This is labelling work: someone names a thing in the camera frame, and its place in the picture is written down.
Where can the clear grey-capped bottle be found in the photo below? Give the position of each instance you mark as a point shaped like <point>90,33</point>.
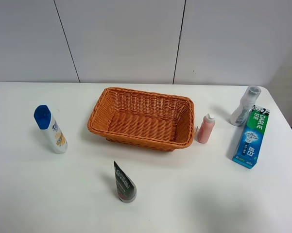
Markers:
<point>248,100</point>

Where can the orange wicker basket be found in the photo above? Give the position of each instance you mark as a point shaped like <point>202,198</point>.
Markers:
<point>145,119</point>

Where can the green blue toothpaste box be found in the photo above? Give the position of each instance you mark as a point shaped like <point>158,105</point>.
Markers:
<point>249,145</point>

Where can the pink bottle white cap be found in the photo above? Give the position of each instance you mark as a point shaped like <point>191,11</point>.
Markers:
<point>206,128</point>

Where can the black face wash tube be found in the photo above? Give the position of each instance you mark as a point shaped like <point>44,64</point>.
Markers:
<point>126,189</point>

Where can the white shampoo bottle blue cap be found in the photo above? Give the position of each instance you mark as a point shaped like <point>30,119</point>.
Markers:
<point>50,128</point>

